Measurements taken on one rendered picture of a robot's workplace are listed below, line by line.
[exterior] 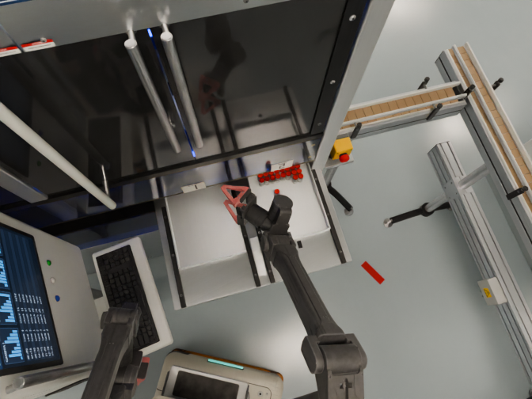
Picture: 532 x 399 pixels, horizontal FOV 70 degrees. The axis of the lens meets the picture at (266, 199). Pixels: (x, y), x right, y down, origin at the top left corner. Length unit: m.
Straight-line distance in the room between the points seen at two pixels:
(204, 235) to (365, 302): 1.25
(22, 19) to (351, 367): 0.81
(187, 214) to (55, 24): 0.97
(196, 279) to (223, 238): 0.18
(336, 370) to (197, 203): 0.98
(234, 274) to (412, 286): 1.36
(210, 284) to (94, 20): 1.02
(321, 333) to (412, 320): 1.76
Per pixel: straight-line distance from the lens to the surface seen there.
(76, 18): 0.75
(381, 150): 2.75
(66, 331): 1.38
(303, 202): 1.56
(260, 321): 2.35
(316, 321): 0.82
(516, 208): 1.85
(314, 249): 1.51
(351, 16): 0.89
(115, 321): 1.03
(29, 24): 0.76
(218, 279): 1.49
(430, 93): 1.88
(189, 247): 1.52
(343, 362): 0.77
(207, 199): 1.56
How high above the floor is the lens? 2.35
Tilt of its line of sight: 71 degrees down
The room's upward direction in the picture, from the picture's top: 4 degrees clockwise
